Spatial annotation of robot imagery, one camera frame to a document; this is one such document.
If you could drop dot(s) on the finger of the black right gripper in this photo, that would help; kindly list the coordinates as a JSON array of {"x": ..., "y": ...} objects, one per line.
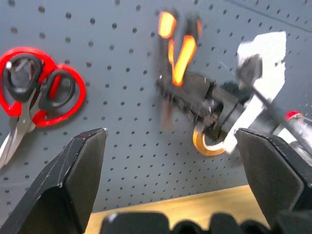
[
  {"x": 187, "y": 102},
  {"x": 195, "y": 81}
]

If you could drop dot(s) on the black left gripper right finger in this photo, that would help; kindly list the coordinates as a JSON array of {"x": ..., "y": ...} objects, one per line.
[{"x": 270, "y": 170}]

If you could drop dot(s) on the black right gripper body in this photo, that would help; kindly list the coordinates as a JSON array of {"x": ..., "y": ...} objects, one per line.
[{"x": 220, "y": 104}]

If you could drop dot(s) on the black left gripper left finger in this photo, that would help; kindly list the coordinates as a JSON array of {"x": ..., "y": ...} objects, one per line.
[{"x": 56, "y": 175}]

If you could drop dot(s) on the orange and black pliers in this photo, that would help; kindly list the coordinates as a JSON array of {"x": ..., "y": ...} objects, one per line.
[{"x": 181, "y": 58}]

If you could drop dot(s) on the grey perforated pegboard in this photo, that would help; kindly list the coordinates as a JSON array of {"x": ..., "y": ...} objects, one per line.
[{"x": 131, "y": 102}]

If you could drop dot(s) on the red and black scissors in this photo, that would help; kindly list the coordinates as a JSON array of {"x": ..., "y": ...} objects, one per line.
[{"x": 29, "y": 83}]

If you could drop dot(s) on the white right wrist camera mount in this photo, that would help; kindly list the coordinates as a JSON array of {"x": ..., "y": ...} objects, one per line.
[{"x": 268, "y": 63}]

